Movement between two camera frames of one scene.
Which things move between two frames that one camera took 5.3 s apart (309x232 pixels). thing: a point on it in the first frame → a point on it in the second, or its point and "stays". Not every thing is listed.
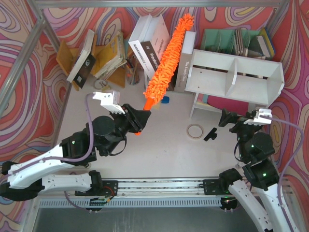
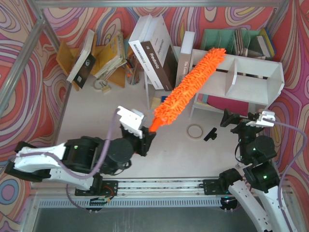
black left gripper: [132, 119] → [147, 139]
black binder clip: [211, 135] stays
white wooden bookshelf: [212, 77] stays
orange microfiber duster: [159, 81] → [171, 107]
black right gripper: [236, 120] stays
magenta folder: [241, 108] stays
